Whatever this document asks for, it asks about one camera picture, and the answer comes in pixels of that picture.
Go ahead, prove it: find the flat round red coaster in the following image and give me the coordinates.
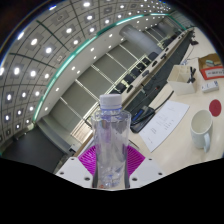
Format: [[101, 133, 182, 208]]
[[208, 98, 223, 118]]

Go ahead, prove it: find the group of ceiling lights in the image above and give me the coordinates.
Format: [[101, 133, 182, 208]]
[[0, 0, 168, 141]]

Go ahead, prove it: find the clear plastic water bottle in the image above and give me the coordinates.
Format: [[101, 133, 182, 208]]
[[90, 93, 133, 190]]

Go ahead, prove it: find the small open white box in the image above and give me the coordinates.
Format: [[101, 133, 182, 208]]
[[166, 64, 198, 97]]

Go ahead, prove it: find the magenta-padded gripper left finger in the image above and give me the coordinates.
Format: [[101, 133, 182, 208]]
[[54, 144, 98, 189]]

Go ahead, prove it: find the green eraser block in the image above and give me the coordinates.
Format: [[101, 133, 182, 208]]
[[205, 59, 218, 67]]

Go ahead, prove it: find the small white rectangular device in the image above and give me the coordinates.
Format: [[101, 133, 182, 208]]
[[200, 80, 220, 94]]

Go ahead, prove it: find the grey round column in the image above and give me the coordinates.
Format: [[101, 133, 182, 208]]
[[119, 23, 158, 51]]

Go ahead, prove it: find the black desk microphone console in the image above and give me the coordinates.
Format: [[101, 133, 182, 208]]
[[129, 106, 156, 134]]

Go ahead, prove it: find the white printed paper sheet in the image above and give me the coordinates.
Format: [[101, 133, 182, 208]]
[[138, 99, 191, 153]]

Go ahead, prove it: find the white ceramic mug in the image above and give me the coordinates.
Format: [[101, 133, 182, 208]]
[[189, 109, 214, 154]]

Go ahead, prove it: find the row of black office chairs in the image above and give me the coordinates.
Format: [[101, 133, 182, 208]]
[[109, 49, 174, 96]]

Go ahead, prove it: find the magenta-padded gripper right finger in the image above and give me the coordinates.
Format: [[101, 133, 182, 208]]
[[125, 144, 166, 189]]

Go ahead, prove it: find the open brown box, red side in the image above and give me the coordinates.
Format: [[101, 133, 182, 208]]
[[197, 52, 224, 81]]

